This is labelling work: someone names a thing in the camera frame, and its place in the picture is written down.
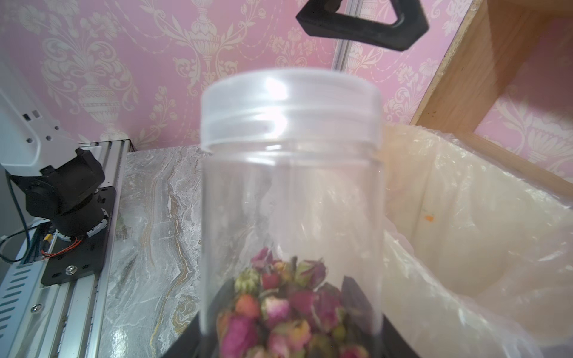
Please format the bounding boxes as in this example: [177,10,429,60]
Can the wooden two-tier shelf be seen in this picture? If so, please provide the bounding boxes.
[410,1,572,199]

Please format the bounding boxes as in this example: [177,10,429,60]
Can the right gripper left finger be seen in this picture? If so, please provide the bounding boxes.
[162,313,201,358]

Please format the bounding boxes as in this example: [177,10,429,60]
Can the clear jar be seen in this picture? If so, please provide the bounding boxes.
[198,68,383,357]

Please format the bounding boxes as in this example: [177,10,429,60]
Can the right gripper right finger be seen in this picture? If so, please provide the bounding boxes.
[381,316,419,358]

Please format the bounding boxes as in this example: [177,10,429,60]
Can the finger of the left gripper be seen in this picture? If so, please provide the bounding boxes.
[296,0,429,52]

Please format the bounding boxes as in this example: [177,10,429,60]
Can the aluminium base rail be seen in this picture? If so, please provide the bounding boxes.
[1,140,132,357]

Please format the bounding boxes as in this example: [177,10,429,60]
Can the beige trash bin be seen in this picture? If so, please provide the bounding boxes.
[382,124,572,345]

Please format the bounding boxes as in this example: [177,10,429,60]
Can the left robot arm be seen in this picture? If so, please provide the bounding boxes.
[1,1,429,286]

